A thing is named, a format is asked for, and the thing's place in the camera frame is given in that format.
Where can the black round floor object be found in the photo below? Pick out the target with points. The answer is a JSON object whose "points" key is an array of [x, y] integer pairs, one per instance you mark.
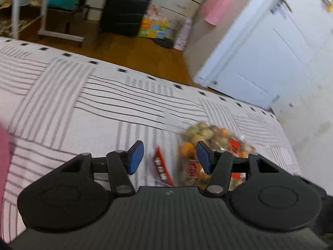
{"points": [[164, 43]]}

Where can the pink cardboard box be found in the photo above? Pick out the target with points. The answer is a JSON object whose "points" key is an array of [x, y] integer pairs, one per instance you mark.
{"points": [[4, 161]]}

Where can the wooden rolling side table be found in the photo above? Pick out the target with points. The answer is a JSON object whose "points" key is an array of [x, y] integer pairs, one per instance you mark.
{"points": [[59, 37]]}

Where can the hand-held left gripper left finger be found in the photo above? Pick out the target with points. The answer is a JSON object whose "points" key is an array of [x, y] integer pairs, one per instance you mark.
{"points": [[136, 156]]}

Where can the black suitcase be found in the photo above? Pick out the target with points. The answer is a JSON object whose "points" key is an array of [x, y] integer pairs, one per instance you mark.
{"points": [[124, 7]]}

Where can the white patterned bag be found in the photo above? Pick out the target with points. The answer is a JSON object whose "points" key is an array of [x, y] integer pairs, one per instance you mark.
{"points": [[183, 35]]}

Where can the white door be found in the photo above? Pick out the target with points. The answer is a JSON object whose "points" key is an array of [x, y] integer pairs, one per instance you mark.
{"points": [[260, 52]]}

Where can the colourful gift bag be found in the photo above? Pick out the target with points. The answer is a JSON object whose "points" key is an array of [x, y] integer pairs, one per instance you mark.
{"points": [[153, 27]]}

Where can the small clear coated peanut bag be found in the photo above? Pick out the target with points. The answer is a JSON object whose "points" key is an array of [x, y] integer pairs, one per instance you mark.
{"points": [[203, 132]]}

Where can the yellow door ornament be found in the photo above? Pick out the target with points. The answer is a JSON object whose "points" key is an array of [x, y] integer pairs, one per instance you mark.
{"points": [[327, 1]]}

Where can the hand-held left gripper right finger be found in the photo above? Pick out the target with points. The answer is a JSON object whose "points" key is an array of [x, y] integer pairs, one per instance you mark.
{"points": [[204, 157]]}

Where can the pink hanging bag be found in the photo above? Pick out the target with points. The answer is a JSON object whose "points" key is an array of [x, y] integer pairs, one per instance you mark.
{"points": [[217, 6]]}

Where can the white snack pack red label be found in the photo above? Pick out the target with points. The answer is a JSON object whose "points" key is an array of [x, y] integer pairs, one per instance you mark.
{"points": [[164, 168]]}

